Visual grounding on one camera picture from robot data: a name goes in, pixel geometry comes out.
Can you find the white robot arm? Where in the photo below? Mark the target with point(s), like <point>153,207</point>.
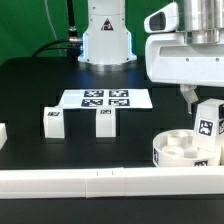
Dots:
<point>107,42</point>

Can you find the white front fence bar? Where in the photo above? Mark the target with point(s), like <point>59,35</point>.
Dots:
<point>112,182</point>

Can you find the white round stool seat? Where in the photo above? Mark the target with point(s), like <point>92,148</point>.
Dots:
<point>178,148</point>

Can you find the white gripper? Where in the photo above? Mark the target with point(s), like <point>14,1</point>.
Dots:
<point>170,60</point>

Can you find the white marker base sheet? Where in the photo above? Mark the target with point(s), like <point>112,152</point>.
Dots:
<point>91,98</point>

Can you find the white left fence block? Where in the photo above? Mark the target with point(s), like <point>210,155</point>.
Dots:
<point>3,135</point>

